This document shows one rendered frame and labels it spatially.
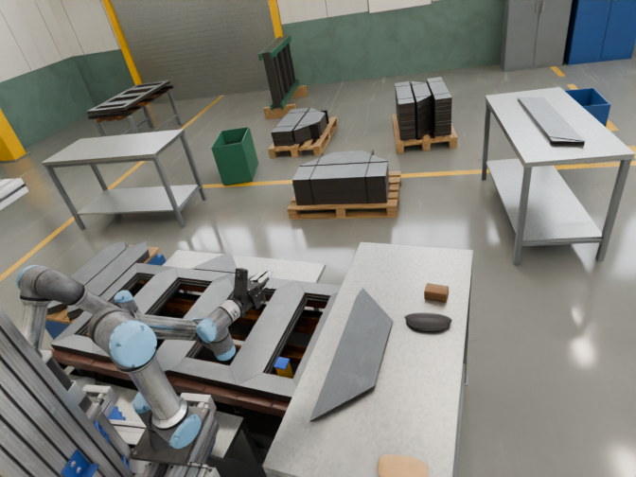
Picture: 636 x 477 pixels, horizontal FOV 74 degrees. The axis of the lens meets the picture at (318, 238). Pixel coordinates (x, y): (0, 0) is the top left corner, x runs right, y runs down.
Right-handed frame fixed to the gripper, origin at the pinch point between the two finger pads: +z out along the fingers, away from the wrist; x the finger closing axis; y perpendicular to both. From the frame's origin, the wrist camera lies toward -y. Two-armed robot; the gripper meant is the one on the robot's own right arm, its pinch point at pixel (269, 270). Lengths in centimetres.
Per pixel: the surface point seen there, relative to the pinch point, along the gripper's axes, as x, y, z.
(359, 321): 16.3, 40.8, 23.3
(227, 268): -108, 52, 44
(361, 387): 35, 43, -5
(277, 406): -6, 63, -18
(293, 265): -73, 61, 70
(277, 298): -49, 52, 32
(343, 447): 41, 47, -27
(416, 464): 65, 46, -20
